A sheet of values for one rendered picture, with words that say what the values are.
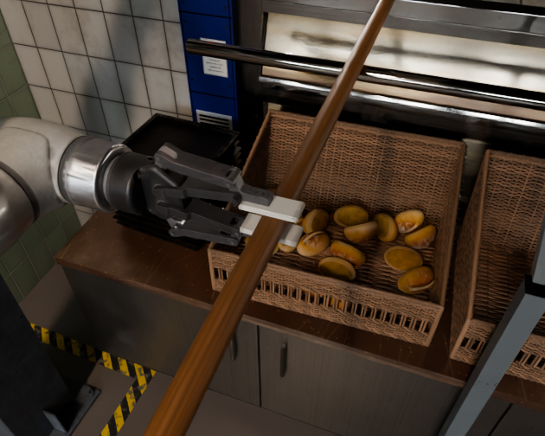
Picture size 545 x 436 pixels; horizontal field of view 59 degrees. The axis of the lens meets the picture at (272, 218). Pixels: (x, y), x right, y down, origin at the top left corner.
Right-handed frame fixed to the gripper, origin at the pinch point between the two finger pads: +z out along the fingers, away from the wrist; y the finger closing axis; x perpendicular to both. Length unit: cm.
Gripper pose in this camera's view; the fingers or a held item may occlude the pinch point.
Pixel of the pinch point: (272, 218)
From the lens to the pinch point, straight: 55.4
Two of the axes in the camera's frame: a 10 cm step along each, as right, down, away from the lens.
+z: 9.4, 2.4, -2.5
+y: 0.0, 7.3, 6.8
